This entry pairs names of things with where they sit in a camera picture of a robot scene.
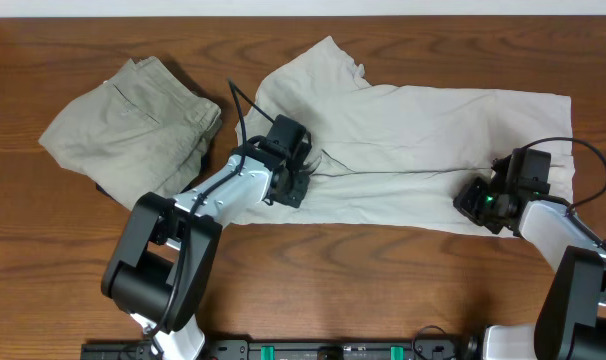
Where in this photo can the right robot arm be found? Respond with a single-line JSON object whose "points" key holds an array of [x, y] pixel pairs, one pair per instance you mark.
{"points": [[568, 326]]}

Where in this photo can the white t-shirt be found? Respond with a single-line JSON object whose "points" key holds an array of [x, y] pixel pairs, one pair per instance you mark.
{"points": [[389, 155]]}

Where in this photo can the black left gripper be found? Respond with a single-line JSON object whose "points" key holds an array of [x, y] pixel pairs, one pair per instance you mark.
{"points": [[294, 198]]}

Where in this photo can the folded khaki shorts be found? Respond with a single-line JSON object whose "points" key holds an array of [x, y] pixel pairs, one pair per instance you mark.
{"points": [[140, 131]]}

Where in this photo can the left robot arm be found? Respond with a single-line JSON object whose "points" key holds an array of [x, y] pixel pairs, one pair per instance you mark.
{"points": [[159, 270]]}

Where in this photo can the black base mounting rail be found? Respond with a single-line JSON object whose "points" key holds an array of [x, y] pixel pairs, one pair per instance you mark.
{"points": [[437, 349]]}

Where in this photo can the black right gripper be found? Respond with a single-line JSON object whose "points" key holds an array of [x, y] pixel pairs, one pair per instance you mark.
{"points": [[466, 204]]}

